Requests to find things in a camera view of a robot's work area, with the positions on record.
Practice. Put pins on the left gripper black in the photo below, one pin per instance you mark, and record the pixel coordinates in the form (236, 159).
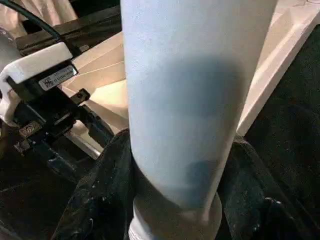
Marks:
(45, 107)

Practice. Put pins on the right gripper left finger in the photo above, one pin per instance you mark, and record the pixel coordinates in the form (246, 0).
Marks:
(100, 200)

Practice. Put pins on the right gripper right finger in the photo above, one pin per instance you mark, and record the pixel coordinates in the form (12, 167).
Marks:
(255, 205)

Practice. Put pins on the white plastic table leg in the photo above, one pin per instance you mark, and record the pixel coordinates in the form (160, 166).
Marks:
(190, 87)

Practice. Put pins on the white plastic table top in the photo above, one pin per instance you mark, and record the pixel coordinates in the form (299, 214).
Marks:
(275, 62)

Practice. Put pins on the black mat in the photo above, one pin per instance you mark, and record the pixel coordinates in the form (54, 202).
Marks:
(295, 112)

